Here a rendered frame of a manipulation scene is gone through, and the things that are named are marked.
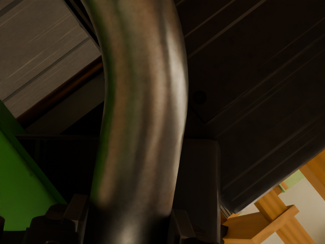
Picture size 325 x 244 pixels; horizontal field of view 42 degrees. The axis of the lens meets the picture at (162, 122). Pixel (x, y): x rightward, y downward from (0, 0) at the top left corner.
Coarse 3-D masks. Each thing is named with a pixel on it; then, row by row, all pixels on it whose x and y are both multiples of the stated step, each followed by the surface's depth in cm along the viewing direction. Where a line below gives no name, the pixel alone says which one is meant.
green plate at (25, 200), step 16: (0, 112) 23; (0, 128) 17; (16, 128) 24; (0, 144) 17; (16, 144) 18; (0, 160) 17; (16, 160) 17; (32, 160) 18; (0, 176) 17; (16, 176) 17; (32, 176) 17; (0, 192) 17; (16, 192) 17; (32, 192) 17; (48, 192) 17; (0, 208) 17; (16, 208) 17; (32, 208) 17; (48, 208) 17; (16, 224) 17
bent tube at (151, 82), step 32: (96, 0) 14; (128, 0) 14; (160, 0) 14; (96, 32) 15; (128, 32) 14; (160, 32) 14; (128, 64) 14; (160, 64) 14; (128, 96) 14; (160, 96) 14; (128, 128) 14; (160, 128) 14; (96, 160) 15; (128, 160) 14; (160, 160) 14; (96, 192) 15; (128, 192) 14; (160, 192) 14; (96, 224) 14; (128, 224) 14; (160, 224) 15
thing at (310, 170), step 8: (312, 160) 91; (320, 160) 90; (304, 168) 94; (312, 168) 90; (320, 168) 90; (312, 176) 92; (320, 176) 90; (312, 184) 97; (320, 184) 91; (320, 192) 96
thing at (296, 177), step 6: (294, 174) 876; (300, 174) 876; (288, 180) 873; (294, 180) 873; (300, 180) 873; (276, 186) 871; (282, 186) 870; (288, 186) 870; (276, 192) 868; (282, 192) 884; (228, 210) 844; (234, 216) 840
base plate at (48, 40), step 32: (0, 0) 50; (32, 0) 54; (0, 32) 55; (32, 32) 60; (64, 32) 66; (0, 64) 62; (32, 64) 67; (64, 64) 75; (0, 96) 70; (32, 96) 77
